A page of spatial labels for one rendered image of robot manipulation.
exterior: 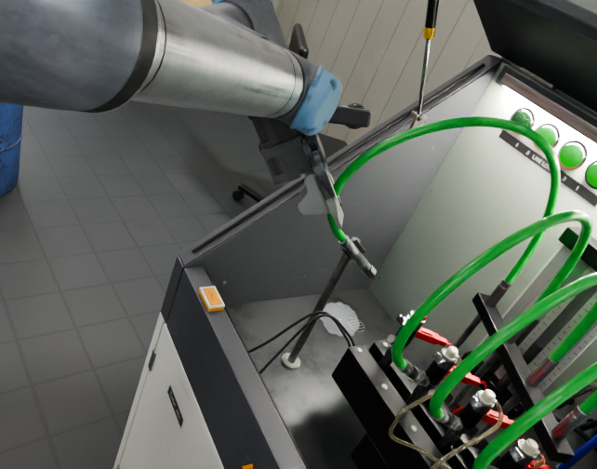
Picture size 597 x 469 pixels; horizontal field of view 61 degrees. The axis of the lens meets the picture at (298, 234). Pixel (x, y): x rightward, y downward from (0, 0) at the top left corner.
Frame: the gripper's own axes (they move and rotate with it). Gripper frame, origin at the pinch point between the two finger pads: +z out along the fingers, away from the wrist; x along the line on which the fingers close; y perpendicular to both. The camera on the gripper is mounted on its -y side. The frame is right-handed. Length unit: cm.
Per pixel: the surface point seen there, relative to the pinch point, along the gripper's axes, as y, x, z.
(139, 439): 65, -19, 41
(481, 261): -14.7, 18.6, 5.8
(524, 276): -27.2, -14.9, 29.4
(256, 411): 21.5, 13.5, 20.2
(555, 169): -32.6, -2.0, 6.0
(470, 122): -21.7, 2.1, -6.6
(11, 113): 123, -137, -48
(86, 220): 124, -150, 6
